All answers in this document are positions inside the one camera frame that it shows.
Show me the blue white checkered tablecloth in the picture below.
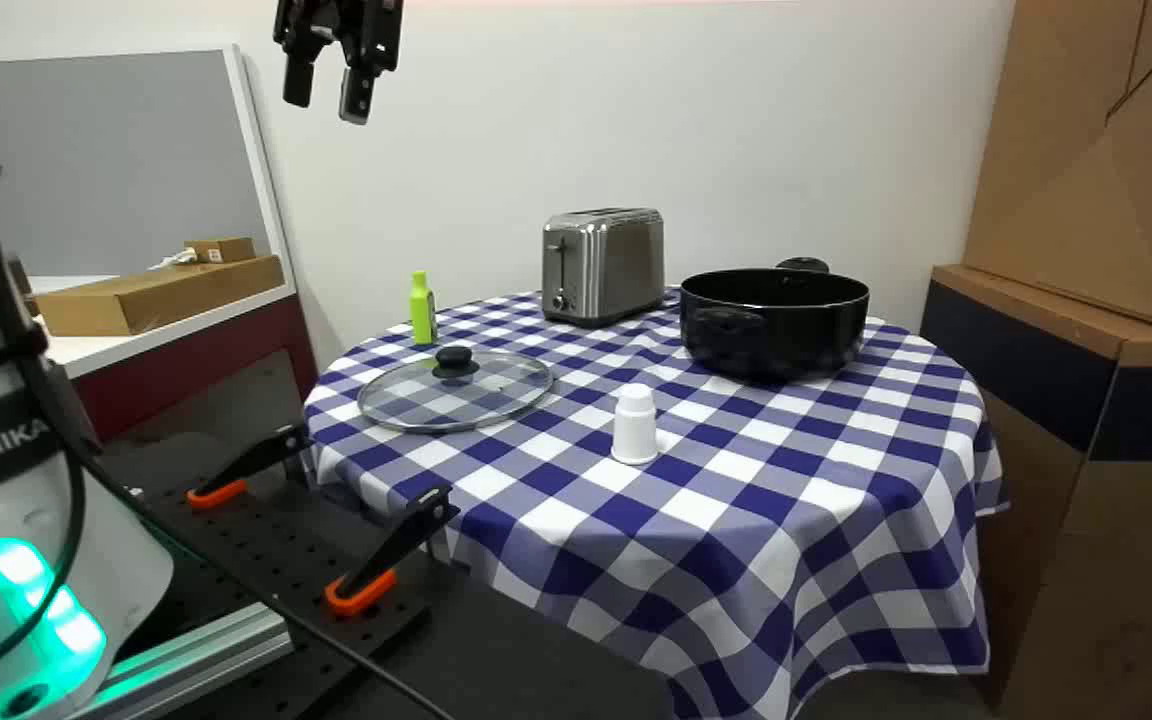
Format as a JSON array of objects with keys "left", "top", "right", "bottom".
[{"left": 299, "top": 288, "right": 1013, "bottom": 720}]

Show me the grey partition panel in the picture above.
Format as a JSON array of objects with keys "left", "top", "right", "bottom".
[{"left": 0, "top": 44, "right": 299, "bottom": 288}]

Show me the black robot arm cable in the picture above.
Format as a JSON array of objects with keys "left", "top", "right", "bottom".
[{"left": 0, "top": 0, "right": 98, "bottom": 695}]

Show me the white desk with red front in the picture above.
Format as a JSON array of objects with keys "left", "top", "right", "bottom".
[{"left": 26, "top": 271, "right": 324, "bottom": 448}]

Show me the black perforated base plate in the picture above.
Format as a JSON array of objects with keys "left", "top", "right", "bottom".
[{"left": 92, "top": 421, "right": 677, "bottom": 720}]

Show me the black cooking pot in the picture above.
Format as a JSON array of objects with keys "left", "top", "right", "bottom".
[{"left": 677, "top": 251, "right": 877, "bottom": 388}]

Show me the glass lid with black knob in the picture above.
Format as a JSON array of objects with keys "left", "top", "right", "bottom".
[{"left": 357, "top": 339, "right": 565, "bottom": 436}]

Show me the small green plastic bottle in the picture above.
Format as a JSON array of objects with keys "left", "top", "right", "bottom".
[{"left": 404, "top": 266, "right": 446, "bottom": 351}]

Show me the large brown cardboard box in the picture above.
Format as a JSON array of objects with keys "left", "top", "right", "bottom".
[{"left": 960, "top": 0, "right": 1152, "bottom": 336}]

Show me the wooden cabinet with blue front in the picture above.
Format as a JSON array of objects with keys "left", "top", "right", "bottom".
[{"left": 918, "top": 260, "right": 1152, "bottom": 720}]

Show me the aluminium profile rail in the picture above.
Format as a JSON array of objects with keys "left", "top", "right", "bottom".
[{"left": 71, "top": 596, "right": 299, "bottom": 720}]

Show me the silver metal toaster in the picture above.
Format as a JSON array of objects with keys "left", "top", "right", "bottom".
[{"left": 540, "top": 202, "right": 672, "bottom": 332}]

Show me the black clamp with orange handle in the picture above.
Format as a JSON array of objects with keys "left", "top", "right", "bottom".
[
  {"left": 181, "top": 417, "right": 317, "bottom": 517},
  {"left": 320, "top": 484, "right": 463, "bottom": 623}
]

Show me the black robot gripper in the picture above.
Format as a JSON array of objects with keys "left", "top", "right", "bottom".
[{"left": 271, "top": 0, "right": 410, "bottom": 126}]

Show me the flat brown cardboard box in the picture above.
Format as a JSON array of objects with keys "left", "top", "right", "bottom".
[{"left": 34, "top": 230, "right": 291, "bottom": 339}]

